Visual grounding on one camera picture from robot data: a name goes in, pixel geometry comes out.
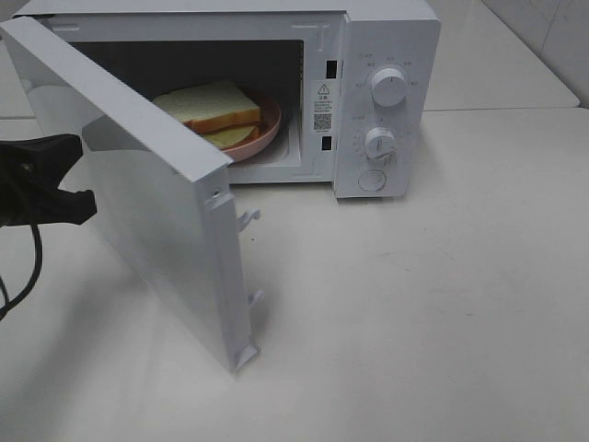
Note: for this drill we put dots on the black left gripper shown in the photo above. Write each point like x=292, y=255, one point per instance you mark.
x=49, y=158

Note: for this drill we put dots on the white microwave door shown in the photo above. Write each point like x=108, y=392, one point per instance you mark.
x=162, y=193

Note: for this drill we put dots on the white bread sandwich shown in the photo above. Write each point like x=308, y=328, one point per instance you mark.
x=220, y=112

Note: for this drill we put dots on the pink round plate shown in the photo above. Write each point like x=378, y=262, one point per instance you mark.
x=271, y=117

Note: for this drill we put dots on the round white door button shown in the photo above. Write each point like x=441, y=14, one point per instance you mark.
x=372, y=180

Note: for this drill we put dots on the white warning label sticker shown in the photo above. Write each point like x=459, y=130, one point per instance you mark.
x=323, y=103

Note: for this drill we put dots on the white microwave oven body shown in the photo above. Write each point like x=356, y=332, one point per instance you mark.
x=279, y=47

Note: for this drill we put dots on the lower white timer knob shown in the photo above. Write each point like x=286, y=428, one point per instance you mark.
x=379, y=143

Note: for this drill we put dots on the upper white power knob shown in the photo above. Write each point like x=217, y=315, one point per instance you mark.
x=389, y=86

